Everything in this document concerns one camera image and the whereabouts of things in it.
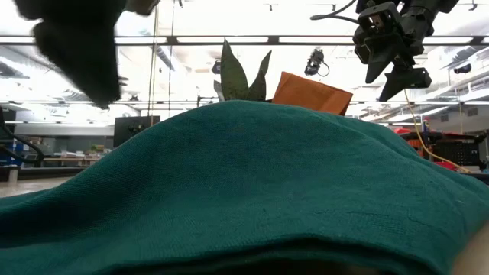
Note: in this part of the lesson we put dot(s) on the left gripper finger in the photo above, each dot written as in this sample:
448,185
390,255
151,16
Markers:
88,61

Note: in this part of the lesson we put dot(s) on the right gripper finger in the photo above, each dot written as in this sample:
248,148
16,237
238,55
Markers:
409,80
382,53

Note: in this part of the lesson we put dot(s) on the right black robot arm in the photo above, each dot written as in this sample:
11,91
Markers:
435,7

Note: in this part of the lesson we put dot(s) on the red object on shelf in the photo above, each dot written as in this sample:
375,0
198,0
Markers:
401,131

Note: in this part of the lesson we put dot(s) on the black monitor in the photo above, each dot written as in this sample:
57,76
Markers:
131,128

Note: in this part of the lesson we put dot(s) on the orange brown box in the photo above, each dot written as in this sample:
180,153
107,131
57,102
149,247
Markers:
311,93

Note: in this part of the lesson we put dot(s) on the black storage crate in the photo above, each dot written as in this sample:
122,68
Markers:
460,151

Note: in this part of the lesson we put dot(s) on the snake plant green leaves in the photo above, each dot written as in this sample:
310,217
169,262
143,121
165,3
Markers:
234,76

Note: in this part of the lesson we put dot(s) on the dark green knitted cloth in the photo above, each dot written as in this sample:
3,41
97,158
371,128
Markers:
244,183

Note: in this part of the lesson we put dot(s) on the black camera on shelf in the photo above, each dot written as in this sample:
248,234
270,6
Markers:
462,68

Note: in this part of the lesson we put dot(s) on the small black ceiling camera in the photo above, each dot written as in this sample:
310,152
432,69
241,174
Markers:
216,67

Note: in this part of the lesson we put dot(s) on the black overhead frame bar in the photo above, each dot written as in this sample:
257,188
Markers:
244,39

